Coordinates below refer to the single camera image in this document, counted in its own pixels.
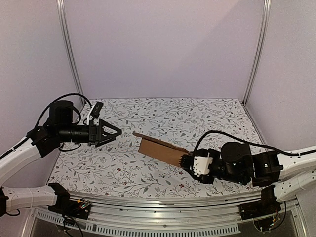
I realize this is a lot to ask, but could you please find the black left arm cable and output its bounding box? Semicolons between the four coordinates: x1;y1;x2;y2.
34;93;93;129

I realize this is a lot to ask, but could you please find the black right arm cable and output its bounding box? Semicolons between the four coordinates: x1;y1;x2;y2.
192;130;316;158

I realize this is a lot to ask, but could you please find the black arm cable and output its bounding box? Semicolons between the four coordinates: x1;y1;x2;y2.
34;93;93;129
192;130;316;158

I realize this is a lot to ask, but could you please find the floral patterned table mat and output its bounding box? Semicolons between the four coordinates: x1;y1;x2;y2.
49;98;260;199

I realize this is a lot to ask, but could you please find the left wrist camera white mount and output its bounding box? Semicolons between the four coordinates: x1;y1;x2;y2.
86;102;104;125

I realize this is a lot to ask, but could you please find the aluminium corner post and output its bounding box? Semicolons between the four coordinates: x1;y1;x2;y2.
242;0;272;107
56;0;83;95

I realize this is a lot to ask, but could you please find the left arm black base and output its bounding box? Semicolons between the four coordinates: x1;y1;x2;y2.
48;183;92;220

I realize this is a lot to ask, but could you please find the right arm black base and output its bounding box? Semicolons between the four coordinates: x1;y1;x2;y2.
238;185;282;233

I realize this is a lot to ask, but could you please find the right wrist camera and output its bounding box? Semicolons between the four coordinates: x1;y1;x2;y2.
193;156;213;177

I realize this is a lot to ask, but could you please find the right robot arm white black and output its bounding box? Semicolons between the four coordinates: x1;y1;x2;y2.
178;142;316;215

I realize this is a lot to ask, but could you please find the aluminium front rail frame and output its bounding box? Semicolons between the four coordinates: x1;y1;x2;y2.
19;190;309;237

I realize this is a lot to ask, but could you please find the right aluminium corner post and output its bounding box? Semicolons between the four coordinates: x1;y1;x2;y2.
242;0;272;107

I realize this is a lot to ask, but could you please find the brown cardboard box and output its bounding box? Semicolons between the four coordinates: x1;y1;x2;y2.
133;132;192;167

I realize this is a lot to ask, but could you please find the left aluminium corner post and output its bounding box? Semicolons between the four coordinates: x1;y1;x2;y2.
56;0;83;95

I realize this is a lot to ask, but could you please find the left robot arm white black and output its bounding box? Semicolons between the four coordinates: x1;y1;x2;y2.
0;100;122;216

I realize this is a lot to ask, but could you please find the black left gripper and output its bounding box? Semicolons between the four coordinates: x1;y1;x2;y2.
57;118;121;148

